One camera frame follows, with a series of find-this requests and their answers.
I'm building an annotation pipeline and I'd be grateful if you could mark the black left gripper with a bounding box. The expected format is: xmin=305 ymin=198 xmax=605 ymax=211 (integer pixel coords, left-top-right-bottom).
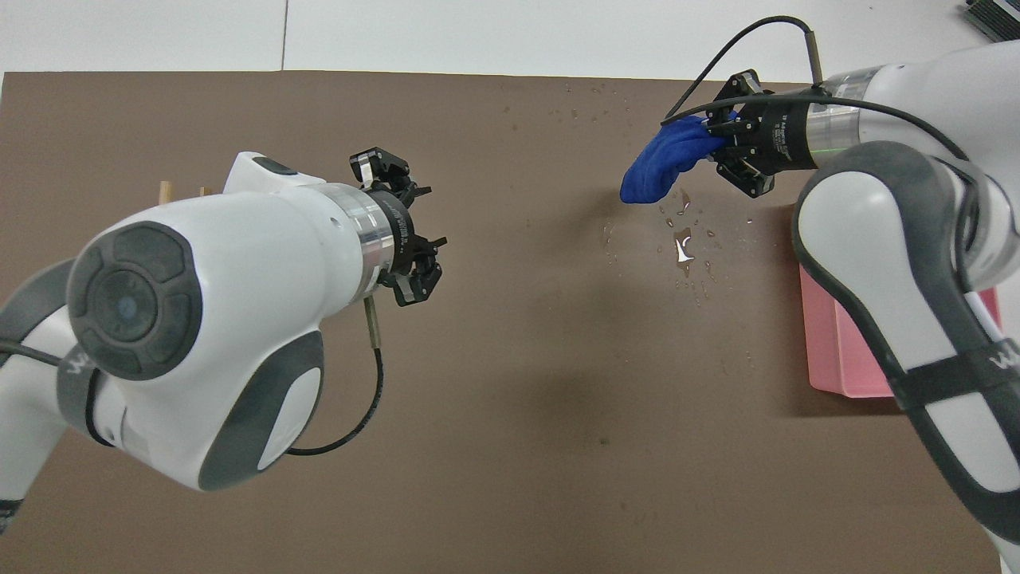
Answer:
xmin=349 ymin=147 xmax=449 ymax=307

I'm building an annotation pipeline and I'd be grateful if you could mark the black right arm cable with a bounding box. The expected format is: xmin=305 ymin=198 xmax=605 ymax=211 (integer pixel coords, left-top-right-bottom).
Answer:
xmin=661 ymin=15 xmax=981 ymax=288

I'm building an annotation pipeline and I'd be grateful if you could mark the pink plastic bin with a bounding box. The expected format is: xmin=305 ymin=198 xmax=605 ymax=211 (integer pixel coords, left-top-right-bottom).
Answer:
xmin=797 ymin=263 xmax=1002 ymax=399

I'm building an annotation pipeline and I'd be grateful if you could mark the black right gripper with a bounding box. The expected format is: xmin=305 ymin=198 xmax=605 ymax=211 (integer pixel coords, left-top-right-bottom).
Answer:
xmin=705 ymin=69 xmax=822 ymax=199

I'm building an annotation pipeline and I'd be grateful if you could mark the brown table mat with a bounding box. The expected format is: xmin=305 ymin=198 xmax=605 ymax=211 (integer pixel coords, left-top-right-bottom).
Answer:
xmin=0 ymin=70 xmax=1003 ymax=574

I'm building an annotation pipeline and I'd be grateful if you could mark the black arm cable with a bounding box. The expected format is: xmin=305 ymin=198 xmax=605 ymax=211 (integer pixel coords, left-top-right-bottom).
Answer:
xmin=661 ymin=15 xmax=981 ymax=288
xmin=285 ymin=297 xmax=385 ymax=457

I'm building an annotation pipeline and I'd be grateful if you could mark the dark ribbed device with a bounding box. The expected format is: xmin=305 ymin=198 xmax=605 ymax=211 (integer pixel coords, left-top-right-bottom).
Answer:
xmin=963 ymin=0 xmax=1020 ymax=42

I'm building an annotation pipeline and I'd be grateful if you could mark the blue towel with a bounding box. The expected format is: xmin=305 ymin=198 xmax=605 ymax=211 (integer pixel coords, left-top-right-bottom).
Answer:
xmin=620 ymin=112 xmax=738 ymax=205

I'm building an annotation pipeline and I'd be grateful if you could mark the water puddle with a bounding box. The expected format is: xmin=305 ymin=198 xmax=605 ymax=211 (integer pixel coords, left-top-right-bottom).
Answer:
xmin=672 ymin=226 xmax=700 ymax=278

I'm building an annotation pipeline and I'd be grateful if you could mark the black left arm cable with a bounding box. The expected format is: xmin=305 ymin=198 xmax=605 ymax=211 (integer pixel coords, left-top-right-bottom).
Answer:
xmin=285 ymin=297 xmax=385 ymax=457

